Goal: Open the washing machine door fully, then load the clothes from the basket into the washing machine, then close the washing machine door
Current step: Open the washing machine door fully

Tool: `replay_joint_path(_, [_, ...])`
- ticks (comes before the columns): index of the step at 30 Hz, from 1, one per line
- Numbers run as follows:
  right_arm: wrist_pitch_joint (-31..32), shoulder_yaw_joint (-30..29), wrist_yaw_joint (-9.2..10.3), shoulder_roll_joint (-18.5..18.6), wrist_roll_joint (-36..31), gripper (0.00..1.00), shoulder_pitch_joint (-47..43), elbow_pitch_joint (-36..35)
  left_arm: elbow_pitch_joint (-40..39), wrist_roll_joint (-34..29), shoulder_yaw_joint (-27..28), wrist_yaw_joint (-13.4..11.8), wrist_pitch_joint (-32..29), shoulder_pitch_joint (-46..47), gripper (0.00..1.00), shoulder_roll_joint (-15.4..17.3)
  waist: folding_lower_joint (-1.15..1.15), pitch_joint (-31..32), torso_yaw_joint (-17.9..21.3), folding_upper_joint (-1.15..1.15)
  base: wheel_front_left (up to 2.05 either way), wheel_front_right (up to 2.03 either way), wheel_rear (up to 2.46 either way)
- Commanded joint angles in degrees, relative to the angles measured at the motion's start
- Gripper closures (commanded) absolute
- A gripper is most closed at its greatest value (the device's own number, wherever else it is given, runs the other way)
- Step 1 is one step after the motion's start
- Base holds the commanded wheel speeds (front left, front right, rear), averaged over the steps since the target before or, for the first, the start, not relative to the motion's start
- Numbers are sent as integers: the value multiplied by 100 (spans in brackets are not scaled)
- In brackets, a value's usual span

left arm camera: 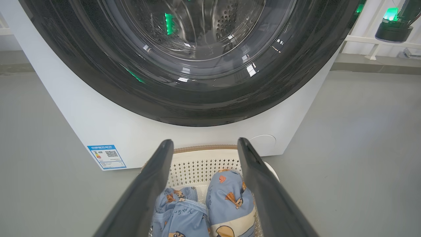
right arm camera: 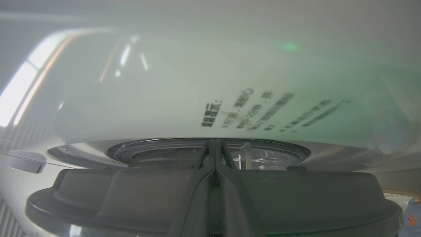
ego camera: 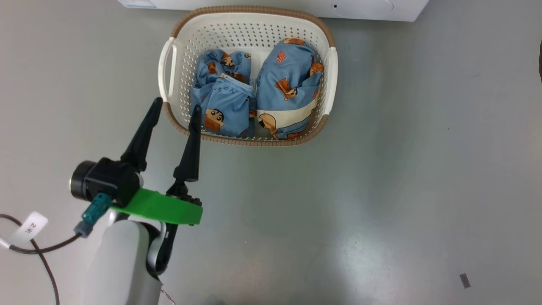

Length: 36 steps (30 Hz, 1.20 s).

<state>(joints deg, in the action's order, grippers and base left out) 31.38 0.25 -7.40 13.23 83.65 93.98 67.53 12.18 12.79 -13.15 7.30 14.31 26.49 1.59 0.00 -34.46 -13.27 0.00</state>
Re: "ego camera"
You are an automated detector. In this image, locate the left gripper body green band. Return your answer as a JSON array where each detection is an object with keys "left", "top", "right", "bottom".
[{"left": 112, "top": 180, "right": 203, "bottom": 274}]

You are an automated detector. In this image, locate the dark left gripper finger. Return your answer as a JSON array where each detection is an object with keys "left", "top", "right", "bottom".
[
  {"left": 120, "top": 97, "right": 163, "bottom": 172},
  {"left": 173, "top": 105, "right": 203, "bottom": 183}
]

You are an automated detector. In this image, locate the blue cartoon garment with waistband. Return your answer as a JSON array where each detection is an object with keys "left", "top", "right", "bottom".
[{"left": 190, "top": 49, "right": 257, "bottom": 138}]

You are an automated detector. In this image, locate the cream perforated laundry basket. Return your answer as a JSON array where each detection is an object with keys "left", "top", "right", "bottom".
[{"left": 158, "top": 5, "right": 338, "bottom": 147}]

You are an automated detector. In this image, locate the white washing machine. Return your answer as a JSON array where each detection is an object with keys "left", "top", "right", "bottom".
[{"left": 118, "top": 0, "right": 430, "bottom": 22}]

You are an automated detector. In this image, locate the teal left cable connector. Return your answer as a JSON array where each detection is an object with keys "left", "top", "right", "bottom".
[{"left": 74, "top": 193, "right": 113, "bottom": 238}]

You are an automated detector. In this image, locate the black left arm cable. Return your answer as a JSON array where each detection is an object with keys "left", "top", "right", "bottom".
[{"left": 0, "top": 214, "right": 82, "bottom": 305}]

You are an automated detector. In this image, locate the white cable tag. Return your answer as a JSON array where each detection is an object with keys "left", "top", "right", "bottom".
[{"left": 12, "top": 211, "right": 49, "bottom": 247}]

